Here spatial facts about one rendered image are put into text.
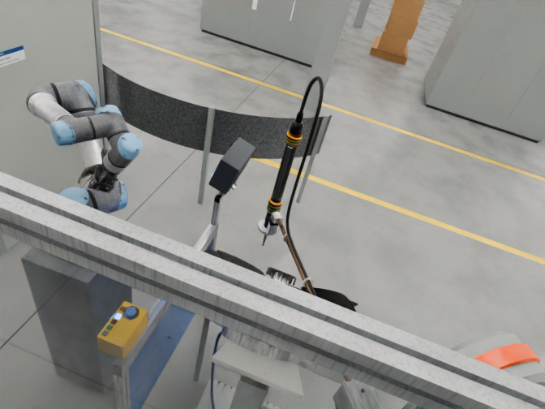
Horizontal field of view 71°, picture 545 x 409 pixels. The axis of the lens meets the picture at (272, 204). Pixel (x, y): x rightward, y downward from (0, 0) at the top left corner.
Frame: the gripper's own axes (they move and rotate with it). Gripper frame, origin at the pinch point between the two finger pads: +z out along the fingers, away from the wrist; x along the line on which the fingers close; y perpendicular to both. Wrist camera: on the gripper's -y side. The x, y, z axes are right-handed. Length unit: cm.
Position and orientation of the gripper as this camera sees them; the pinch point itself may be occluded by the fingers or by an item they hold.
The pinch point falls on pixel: (92, 183)
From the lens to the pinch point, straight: 160.6
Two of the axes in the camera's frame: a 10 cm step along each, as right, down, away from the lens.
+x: 7.4, 2.8, 6.2
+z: -6.7, 4.0, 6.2
